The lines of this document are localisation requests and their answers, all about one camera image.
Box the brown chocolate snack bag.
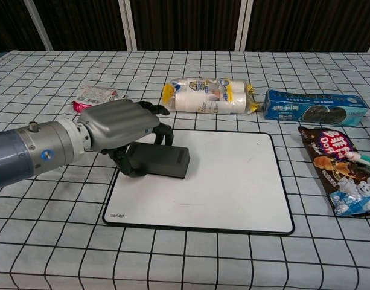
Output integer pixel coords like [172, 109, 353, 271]
[297, 124, 370, 218]

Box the white pink spouted pouch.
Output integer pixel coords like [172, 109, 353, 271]
[71, 85, 127, 113]

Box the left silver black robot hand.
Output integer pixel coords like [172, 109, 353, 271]
[77, 98, 175, 179]

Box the checkered light blue tablecloth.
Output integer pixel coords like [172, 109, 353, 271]
[0, 50, 370, 290]

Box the white dry-erase board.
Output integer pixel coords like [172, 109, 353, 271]
[101, 129, 295, 236]

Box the dark grey board eraser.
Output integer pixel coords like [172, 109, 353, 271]
[126, 143, 191, 181]

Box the white teal toothbrush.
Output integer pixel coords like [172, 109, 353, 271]
[344, 150, 370, 169]

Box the blue cookie box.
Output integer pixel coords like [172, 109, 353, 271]
[263, 89, 369, 127]

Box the clear pack of white rolls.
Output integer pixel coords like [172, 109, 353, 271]
[162, 76, 260, 116]

